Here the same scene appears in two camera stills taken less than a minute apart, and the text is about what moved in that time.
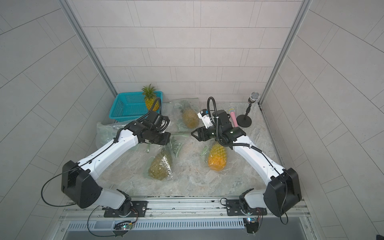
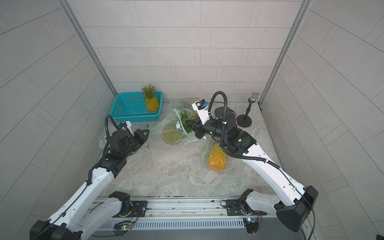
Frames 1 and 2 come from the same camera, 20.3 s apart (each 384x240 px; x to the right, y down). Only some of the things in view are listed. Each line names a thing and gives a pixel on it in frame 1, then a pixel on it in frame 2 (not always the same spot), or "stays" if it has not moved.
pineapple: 161,167 -> 170,134
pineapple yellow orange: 149,93 stays
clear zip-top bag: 160,164 -> 177,132
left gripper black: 165,140 -> 138,134
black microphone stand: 243,120 stays
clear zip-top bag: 216,158 stays
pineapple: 217,157 stays
